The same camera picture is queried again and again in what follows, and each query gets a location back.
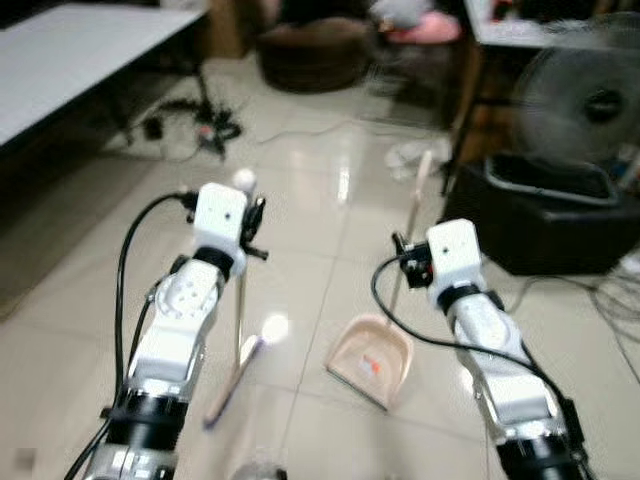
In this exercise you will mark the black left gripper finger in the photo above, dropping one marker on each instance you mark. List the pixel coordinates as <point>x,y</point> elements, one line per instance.
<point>258,212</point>

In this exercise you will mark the broom with purple bristles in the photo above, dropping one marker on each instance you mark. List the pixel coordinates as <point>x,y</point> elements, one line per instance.
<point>243,180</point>

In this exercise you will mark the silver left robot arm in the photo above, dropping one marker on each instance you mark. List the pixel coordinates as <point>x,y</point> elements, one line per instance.
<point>175,330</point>

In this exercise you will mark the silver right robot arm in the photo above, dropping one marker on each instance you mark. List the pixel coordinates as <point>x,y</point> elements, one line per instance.
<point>505,370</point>

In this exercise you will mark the grey floor fan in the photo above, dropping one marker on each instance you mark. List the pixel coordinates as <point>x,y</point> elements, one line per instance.
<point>580,105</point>

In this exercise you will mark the black power strip with plugs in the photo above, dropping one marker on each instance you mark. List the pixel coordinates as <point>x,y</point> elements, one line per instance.
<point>205,128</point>

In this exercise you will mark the black cube ottoman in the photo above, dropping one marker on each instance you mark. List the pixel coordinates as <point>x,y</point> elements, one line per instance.
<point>545,230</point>

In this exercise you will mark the round brown pouf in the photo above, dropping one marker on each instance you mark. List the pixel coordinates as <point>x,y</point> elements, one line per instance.
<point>315,55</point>

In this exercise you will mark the pink cushion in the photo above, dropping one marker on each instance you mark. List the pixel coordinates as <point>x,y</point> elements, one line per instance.
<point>425,28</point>

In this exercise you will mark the white table with black legs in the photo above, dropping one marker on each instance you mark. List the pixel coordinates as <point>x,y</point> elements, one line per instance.
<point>70,60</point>

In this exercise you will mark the white desk with dark legs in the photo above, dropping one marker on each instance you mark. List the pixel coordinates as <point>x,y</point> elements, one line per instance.
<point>520,30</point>

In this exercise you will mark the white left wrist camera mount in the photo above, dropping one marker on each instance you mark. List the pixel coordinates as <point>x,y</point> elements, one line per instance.
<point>220,215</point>

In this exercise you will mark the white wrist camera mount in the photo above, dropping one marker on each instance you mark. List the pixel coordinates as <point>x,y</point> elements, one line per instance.
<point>220,215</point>
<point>455,252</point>

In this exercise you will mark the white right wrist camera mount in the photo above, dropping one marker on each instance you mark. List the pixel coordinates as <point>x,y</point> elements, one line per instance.
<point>455,252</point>

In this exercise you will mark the metal frame chair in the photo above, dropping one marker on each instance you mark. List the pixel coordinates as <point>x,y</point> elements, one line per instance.
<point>415,70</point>

